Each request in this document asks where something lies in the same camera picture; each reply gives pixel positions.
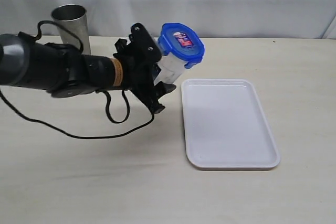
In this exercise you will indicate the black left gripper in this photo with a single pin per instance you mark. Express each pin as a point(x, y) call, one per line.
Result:
point(138, 56)

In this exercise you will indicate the clear plastic container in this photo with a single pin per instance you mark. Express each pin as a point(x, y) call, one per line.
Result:
point(170, 66)

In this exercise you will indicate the blue plastic lid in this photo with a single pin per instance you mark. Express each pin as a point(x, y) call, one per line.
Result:
point(182, 42)

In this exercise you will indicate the stainless steel cup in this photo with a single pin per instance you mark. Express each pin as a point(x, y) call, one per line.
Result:
point(74, 18)

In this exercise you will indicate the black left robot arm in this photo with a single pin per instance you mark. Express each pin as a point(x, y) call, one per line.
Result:
point(63, 70)

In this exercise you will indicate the white plastic tray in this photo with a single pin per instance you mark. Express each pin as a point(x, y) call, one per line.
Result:
point(225, 127)

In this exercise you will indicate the white backdrop curtain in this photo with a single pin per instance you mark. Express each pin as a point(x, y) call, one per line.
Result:
point(209, 18)

